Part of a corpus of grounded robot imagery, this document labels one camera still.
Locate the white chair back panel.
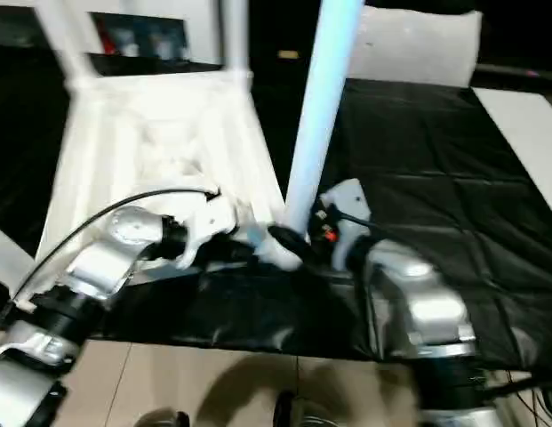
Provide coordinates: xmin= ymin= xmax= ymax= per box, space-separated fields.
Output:
xmin=345 ymin=4 xmax=485 ymax=89

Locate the black work mat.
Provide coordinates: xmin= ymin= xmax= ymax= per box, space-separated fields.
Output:
xmin=0 ymin=41 xmax=552 ymax=374

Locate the black robot foot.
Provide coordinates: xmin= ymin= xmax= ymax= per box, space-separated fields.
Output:
xmin=139 ymin=406 xmax=192 ymax=427

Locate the black metal stand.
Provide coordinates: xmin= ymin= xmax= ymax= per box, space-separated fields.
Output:
xmin=474 ymin=370 xmax=552 ymax=400

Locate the white cabinet with glass doors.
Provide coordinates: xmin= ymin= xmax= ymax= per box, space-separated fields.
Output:
xmin=0 ymin=0 xmax=228 ymax=67

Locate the black cabinet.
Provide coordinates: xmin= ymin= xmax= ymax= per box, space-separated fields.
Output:
xmin=245 ymin=0 xmax=362 ymax=82

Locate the black bar with red light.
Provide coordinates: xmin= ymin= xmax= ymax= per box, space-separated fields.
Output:
xmin=473 ymin=62 xmax=552 ymax=81

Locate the white sheet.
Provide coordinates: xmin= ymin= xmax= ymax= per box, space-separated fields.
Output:
xmin=472 ymin=85 xmax=552 ymax=197

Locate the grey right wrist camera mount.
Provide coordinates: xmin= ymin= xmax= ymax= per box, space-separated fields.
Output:
xmin=318 ymin=176 xmax=375 ymax=273

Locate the white plastic table top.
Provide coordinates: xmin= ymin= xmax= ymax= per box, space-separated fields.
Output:
xmin=14 ymin=69 xmax=307 ymax=311

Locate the red packet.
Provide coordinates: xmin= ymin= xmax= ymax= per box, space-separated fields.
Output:
xmin=99 ymin=25 xmax=117 ymax=56

